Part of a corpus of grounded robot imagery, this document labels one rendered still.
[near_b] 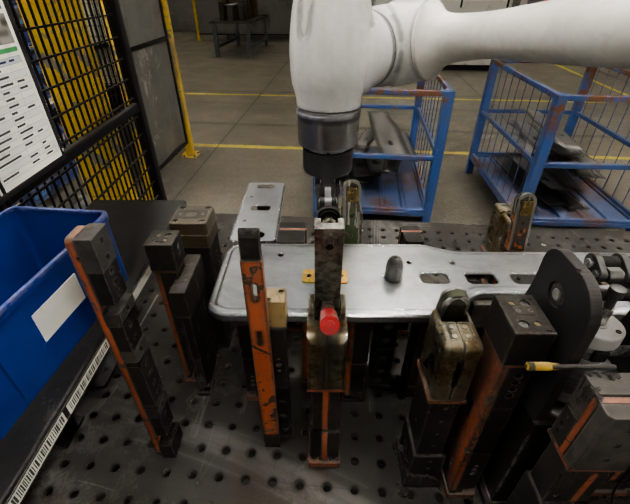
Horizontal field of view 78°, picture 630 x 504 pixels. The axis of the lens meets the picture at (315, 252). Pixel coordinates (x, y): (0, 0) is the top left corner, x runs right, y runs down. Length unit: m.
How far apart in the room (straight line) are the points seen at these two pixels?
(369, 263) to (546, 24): 0.47
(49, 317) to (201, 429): 0.42
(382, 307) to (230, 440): 0.42
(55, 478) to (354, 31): 0.90
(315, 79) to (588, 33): 0.28
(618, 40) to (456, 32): 0.24
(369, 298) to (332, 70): 0.37
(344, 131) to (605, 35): 0.29
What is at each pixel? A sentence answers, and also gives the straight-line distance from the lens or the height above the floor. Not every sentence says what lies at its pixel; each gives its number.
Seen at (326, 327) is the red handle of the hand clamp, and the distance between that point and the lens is 0.43.
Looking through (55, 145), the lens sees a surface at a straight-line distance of 0.97.
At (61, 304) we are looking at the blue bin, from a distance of 0.62.
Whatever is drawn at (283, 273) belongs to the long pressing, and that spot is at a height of 1.00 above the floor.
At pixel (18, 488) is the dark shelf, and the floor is 1.02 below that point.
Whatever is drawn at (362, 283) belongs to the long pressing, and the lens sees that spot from 0.72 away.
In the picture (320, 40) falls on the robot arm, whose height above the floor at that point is 1.40.
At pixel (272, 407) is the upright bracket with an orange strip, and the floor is 0.83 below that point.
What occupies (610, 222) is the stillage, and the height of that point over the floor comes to 0.18.
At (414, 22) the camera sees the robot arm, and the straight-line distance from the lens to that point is 0.62.
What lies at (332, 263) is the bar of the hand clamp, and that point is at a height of 1.16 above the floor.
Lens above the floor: 1.46
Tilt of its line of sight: 35 degrees down
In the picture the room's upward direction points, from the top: straight up
